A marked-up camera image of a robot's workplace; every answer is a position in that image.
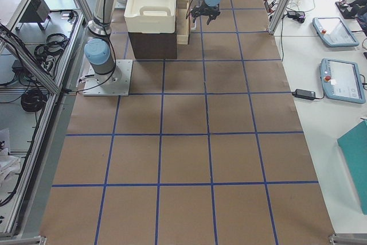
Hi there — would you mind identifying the cream plastic bin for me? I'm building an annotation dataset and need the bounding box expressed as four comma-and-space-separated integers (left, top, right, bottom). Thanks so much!
124, 0, 177, 33

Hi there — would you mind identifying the teach pendant far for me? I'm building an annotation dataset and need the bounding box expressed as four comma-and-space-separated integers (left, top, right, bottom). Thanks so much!
312, 17, 359, 48

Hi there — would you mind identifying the white plastic drawer handle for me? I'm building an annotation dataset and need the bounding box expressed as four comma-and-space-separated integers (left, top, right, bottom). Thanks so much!
190, 16, 197, 32

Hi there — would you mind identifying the teach pendant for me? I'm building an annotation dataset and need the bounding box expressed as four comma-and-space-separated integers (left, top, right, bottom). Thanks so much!
312, 17, 359, 48
319, 58, 366, 104

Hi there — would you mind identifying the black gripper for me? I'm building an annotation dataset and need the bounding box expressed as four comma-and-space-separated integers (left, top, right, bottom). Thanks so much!
190, 4, 221, 24

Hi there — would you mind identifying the black power adapter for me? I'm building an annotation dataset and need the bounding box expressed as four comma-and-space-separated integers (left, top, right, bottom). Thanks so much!
292, 89, 316, 100

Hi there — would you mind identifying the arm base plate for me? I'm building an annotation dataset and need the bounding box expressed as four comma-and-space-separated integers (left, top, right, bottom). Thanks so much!
82, 59, 133, 96

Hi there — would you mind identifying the teach pendant near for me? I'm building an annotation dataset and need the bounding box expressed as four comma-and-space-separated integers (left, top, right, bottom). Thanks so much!
319, 58, 366, 104

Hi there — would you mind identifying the dark brown wooden drawer cabinet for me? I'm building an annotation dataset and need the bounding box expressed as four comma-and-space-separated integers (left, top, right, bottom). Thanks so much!
128, 32, 177, 60

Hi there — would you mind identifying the wooden drawer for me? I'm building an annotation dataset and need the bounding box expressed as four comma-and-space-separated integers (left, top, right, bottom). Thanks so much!
176, 0, 190, 45

